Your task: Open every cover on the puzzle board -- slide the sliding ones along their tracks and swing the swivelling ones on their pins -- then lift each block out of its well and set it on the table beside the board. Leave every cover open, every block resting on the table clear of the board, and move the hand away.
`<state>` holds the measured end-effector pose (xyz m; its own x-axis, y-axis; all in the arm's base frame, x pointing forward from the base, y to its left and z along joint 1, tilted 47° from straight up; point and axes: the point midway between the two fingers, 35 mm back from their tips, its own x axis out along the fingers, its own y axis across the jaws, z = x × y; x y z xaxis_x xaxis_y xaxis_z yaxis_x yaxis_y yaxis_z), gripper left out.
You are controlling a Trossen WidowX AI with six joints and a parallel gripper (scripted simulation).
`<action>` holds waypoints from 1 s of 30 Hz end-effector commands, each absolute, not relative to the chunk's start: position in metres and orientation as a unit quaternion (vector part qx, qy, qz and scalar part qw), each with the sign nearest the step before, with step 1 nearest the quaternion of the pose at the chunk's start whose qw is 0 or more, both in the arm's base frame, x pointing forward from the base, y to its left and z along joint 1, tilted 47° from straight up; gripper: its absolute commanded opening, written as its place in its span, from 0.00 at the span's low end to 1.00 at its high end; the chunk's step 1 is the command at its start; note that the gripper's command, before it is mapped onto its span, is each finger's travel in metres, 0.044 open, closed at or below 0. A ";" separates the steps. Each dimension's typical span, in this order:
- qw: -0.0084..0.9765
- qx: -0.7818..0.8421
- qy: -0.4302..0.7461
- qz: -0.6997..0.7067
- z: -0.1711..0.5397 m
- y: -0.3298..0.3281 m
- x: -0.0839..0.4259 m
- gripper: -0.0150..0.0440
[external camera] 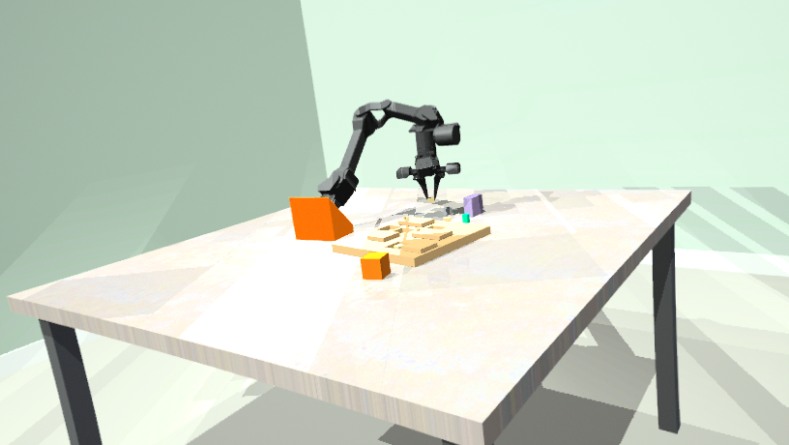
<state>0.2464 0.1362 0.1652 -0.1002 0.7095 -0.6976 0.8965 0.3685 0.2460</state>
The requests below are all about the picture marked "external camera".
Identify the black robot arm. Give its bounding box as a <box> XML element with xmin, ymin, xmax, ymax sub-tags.
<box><xmin>318</xmin><ymin>99</ymin><xmax>460</xmax><ymax>209</ymax></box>

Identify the light purple block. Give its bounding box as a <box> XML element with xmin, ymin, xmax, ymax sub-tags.
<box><xmin>463</xmin><ymin>193</ymin><xmax>483</xmax><ymax>218</ymax></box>

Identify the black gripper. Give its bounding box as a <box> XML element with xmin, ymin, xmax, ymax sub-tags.
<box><xmin>396</xmin><ymin>146</ymin><xmax>461</xmax><ymax>199</ymax></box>

